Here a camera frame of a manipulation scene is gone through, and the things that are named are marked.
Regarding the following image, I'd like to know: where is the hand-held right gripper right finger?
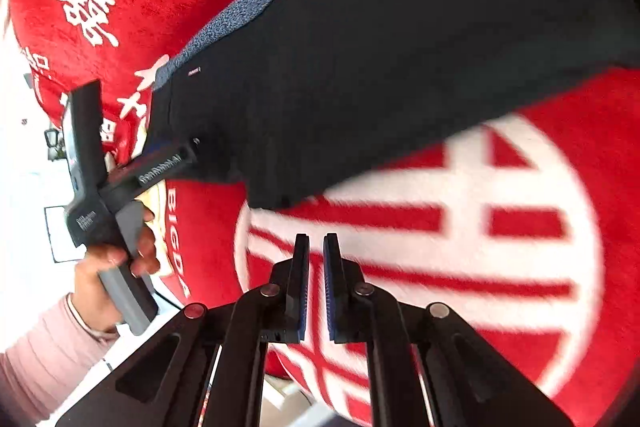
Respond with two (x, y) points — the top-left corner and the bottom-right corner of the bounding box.
(322, 233), (576, 427)

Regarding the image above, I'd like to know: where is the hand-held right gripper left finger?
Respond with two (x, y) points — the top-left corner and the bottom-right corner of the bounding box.
(55, 233), (311, 427)

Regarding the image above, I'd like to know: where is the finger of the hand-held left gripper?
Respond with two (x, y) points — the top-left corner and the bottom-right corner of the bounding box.
(142, 134), (202, 165)

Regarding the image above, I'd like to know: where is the black pants blue patterned waistband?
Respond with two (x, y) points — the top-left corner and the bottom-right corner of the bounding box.
(149, 0), (640, 210)

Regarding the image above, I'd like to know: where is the person's left forearm pink sleeve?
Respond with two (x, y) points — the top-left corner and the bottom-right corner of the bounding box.
(0, 294), (121, 424)

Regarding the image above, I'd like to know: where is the person's left hand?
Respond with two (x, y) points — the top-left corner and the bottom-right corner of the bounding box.
(70, 202), (162, 335)

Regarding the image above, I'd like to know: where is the black cable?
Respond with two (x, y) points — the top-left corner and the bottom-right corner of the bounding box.
(149, 288), (185, 309)

